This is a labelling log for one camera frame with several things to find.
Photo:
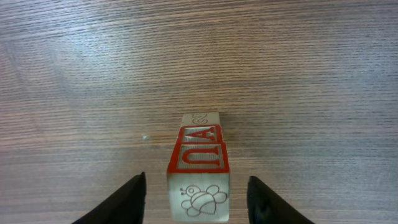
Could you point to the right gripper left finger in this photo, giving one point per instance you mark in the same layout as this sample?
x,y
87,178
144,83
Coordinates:
x,y
124,206

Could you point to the wooden block number two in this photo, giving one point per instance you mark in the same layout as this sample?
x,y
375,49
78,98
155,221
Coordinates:
x,y
196,119

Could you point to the wooden block red letter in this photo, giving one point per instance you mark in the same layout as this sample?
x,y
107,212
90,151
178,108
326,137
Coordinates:
x,y
198,179

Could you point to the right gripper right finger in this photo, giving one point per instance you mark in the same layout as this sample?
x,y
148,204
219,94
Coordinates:
x,y
267,207

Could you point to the wooden block green side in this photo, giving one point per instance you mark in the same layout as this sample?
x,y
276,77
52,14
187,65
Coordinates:
x,y
204,134

